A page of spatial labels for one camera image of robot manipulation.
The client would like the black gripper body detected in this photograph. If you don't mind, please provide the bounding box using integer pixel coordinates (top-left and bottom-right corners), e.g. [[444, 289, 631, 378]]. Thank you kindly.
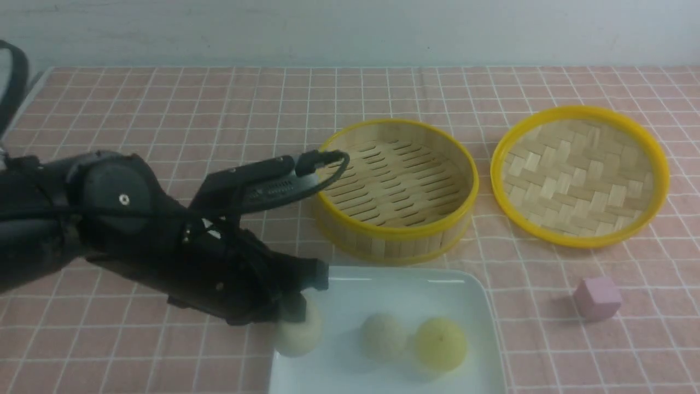
[[164, 218, 302, 325]]

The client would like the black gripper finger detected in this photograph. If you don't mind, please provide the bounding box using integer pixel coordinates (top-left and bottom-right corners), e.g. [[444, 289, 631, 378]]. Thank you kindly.
[[299, 258, 330, 291], [275, 293, 307, 323]]

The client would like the white steamed bun front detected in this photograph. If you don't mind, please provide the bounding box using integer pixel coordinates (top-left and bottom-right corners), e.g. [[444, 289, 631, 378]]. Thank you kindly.
[[275, 300, 323, 357]]

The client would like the white steamed bun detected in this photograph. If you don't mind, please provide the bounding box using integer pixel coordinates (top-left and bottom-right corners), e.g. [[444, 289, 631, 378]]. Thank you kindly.
[[360, 312, 408, 363], [275, 300, 323, 357]]

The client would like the yellow steamed bun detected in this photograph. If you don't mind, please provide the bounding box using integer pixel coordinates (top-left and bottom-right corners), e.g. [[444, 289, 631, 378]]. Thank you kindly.
[[413, 317, 468, 374]]

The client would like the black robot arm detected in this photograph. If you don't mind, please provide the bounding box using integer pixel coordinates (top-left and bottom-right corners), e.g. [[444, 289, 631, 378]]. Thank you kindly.
[[1, 150, 348, 325]]

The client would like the white square plate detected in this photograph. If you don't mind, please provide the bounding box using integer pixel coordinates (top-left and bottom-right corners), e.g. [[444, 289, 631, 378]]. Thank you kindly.
[[269, 266, 508, 393]]

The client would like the yellow rimmed bamboo steamer basket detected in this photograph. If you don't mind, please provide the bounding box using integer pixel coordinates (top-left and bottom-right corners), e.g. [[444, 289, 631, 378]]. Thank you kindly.
[[313, 119, 479, 266]]

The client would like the yellow rimmed woven steamer lid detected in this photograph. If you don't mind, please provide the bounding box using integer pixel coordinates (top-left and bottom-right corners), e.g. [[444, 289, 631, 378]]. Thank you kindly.
[[490, 106, 670, 248]]

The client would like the pink cube block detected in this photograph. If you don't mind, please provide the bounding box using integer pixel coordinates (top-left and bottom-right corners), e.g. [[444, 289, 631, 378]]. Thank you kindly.
[[573, 276, 622, 321]]

